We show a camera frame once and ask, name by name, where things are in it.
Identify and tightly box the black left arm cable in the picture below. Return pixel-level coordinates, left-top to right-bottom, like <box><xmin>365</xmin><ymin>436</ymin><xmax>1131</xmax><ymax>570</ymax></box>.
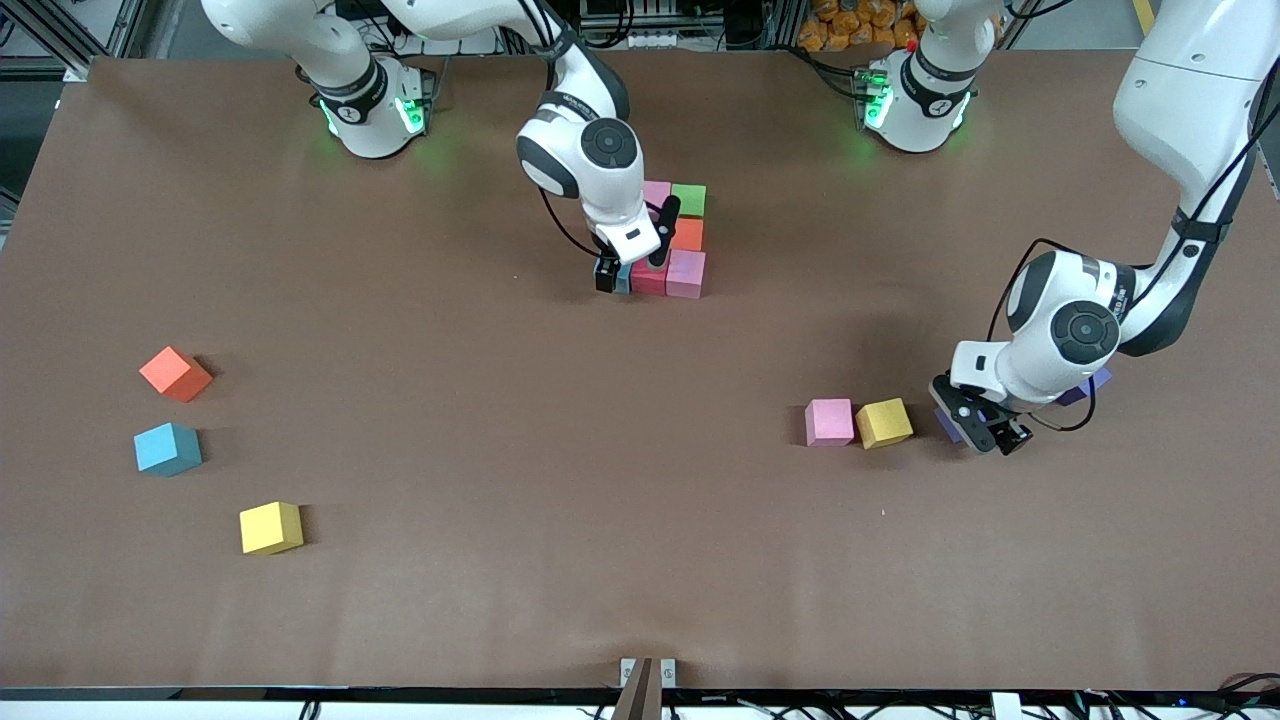
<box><xmin>985</xmin><ymin>60</ymin><xmax>1280</xmax><ymax>433</ymax></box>

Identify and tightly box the black base cable bundle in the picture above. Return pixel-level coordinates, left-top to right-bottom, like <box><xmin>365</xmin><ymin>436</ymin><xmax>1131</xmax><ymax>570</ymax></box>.
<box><xmin>795</xmin><ymin>45</ymin><xmax>871</xmax><ymax>101</ymax></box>

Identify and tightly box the metal table edge bracket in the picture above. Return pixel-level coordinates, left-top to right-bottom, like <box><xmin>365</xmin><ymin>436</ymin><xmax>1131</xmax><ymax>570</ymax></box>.
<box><xmin>620</xmin><ymin>657</ymin><xmax>678</xmax><ymax>720</ymax></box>

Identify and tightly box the yellow foam cube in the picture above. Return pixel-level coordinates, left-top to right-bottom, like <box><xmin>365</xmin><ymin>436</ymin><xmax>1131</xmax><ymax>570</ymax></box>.
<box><xmin>856</xmin><ymin>397</ymin><xmax>915</xmax><ymax>450</ymax></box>
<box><xmin>239</xmin><ymin>501</ymin><xmax>304</xmax><ymax>556</ymax></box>

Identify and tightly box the aluminium frame profile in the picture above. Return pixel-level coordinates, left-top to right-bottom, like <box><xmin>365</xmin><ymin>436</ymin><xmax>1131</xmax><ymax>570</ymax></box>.
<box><xmin>0</xmin><ymin>0</ymin><xmax>151</xmax><ymax>83</ymax></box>

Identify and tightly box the orange fruit bag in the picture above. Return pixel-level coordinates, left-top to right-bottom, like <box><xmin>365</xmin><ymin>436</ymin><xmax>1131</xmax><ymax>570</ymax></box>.
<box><xmin>797</xmin><ymin>0</ymin><xmax>926</xmax><ymax>53</ymax></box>

